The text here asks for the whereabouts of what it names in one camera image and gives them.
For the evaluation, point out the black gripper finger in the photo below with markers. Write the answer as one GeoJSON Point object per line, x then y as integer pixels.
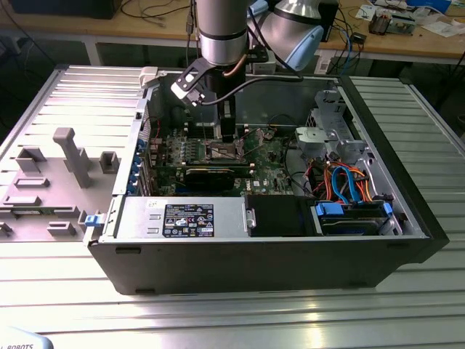
{"type": "Point", "coordinates": [229, 129]}

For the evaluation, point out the CPU plate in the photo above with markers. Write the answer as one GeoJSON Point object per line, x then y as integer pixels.
{"type": "Point", "coordinates": [219, 142]}

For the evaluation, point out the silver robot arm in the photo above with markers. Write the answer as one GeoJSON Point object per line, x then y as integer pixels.
{"type": "Point", "coordinates": [223, 22]}

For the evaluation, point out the black RAM slot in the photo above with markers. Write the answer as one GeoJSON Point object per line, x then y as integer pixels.
{"type": "Point", "coordinates": [196, 136]}
{"type": "Point", "coordinates": [196, 124]}
{"type": "Point", "coordinates": [196, 131]}
{"type": "Point", "coordinates": [196, 127]}

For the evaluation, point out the black graphics card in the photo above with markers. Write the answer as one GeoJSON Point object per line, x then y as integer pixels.
{"type": "Point", "coordinates": [209, 180]}

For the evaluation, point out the green motherboard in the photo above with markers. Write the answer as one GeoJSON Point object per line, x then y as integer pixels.
{"type": "Point", "coordinates": [269, 171]}

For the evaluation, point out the pale grey case latch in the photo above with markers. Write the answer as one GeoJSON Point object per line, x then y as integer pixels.
{"type": "Point", "coordinates": [149, 77]}

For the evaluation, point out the blue card retainer tab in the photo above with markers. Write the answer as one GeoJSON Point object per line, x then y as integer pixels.
{"type": "Point", "coordinates": [142, 145]}
{"type": "Point", "coordinates": [132, 183]}
{"type": "Point", "coordinates": [136, 166]}

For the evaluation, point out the wooden desk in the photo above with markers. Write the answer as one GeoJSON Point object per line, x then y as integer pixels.
{"type": "Point", "coordinates": [145, 25]}

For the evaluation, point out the white labelled box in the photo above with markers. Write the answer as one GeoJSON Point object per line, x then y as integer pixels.
{"type": "Point", "coordinates": [322, 64]}

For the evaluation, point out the grey metal drive cage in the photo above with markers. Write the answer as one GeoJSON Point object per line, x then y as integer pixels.
{"type": "Point", "coordinates": [328, 109]}

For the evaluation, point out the silver power supply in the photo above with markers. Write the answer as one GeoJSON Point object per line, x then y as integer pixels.
{"type": "Point", "coordinates": [141, 218]}

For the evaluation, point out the black PC case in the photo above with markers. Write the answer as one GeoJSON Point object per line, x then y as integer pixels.
{"type": "Point", "coordinates": [254, 269]}

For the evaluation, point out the small black adapter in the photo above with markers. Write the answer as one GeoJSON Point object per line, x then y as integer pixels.
{"type": "Point", "coordinates": [358, 38]}

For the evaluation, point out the hard disk in blue carrier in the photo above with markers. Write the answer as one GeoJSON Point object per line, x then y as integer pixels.
{"type": "Point", "coordinates": [348, 227]}

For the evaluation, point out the blue plastic clip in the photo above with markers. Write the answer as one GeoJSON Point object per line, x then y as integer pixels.
{"type": "Point", "coordinates": [92, 220]}

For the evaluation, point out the copper coil heat sink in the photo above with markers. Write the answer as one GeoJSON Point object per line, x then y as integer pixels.
{"type": "Point", "coordinates": [379, 23]}

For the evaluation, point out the black equipment box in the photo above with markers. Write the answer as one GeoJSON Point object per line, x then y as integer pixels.
{"type": "Point", "coordinates": [65, 9]}

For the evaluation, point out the grey parts rack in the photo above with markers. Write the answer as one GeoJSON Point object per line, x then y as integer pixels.
{"type": "Point", "coordinates": [54, 196]}

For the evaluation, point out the grey electronic module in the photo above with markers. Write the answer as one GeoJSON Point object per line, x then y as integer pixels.
{"type": "Point", "coordinates": [403, 25]}

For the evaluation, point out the blue cardboard box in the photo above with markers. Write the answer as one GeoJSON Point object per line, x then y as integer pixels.
{"type": "Point", "coordinates": [428, 3]}

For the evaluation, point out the white paper sheet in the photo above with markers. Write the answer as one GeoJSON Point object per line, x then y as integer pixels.
{"type": "Point", "coordinates": [441, 29]}

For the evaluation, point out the pale blue teach pendant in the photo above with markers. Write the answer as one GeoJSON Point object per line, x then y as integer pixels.
{"type": "Point", "coordinates": [22, 340]}

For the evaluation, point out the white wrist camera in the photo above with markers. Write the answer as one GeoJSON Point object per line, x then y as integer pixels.
{"type": "Point", "coordinates": [183, 85]}
{"type": "Point", "coordinates": [264, 69]}

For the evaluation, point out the grey metal bracket box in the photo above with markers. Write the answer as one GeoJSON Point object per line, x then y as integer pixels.
{"type": "Point", "coordinates": [312, 140]}

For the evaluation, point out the silver metal latch bracket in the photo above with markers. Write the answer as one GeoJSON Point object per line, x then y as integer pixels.
{"type": "Point", "coordinates": [250, 218]}

